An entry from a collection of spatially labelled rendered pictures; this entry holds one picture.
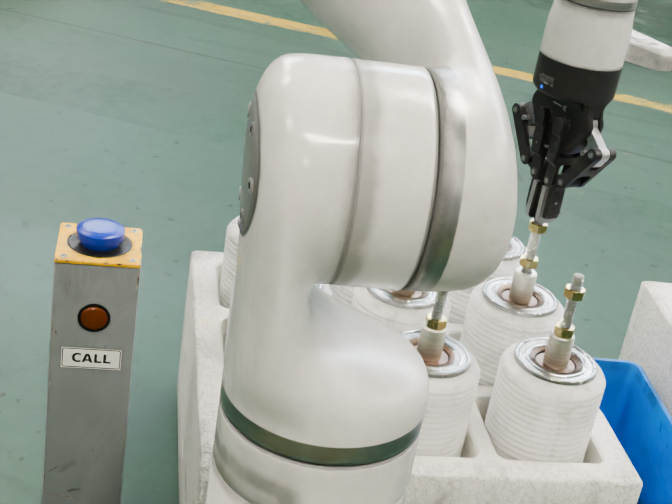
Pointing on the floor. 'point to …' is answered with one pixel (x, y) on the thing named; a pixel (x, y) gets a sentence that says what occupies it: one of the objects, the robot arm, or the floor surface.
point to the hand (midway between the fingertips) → (544, 200)
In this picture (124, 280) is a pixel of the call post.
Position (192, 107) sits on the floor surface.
